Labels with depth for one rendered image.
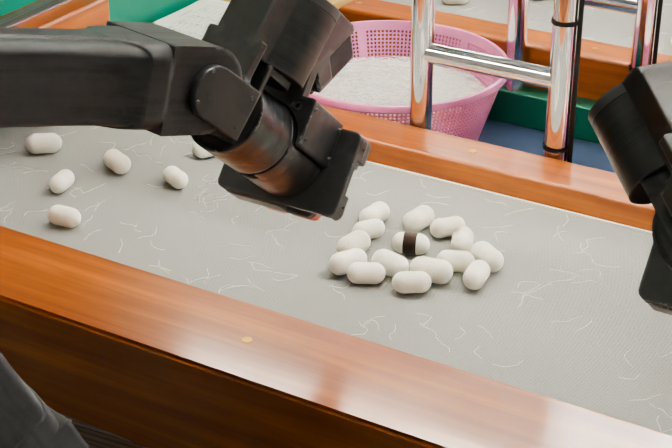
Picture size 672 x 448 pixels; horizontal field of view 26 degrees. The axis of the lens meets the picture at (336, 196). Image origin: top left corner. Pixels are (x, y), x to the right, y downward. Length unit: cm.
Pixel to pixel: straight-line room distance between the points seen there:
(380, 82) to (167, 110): 79
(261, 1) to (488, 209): 48
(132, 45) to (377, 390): 34
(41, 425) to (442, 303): 43
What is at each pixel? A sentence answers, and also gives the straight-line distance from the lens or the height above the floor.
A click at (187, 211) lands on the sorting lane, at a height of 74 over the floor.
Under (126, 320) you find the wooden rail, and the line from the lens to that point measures 116.
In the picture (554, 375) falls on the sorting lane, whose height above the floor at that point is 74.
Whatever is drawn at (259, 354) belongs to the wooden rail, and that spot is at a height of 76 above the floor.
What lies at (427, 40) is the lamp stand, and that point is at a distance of 146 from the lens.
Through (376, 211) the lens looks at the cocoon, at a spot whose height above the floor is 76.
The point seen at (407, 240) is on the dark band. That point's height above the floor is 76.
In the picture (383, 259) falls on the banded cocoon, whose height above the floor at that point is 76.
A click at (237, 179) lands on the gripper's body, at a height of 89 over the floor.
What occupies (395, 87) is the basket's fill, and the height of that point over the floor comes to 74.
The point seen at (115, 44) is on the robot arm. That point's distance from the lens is 87.
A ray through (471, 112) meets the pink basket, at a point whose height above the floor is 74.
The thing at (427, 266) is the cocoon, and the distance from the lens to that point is 124.
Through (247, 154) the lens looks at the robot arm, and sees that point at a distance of 98.
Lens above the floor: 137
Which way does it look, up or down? 27 degrees down
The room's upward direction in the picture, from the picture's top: straight up
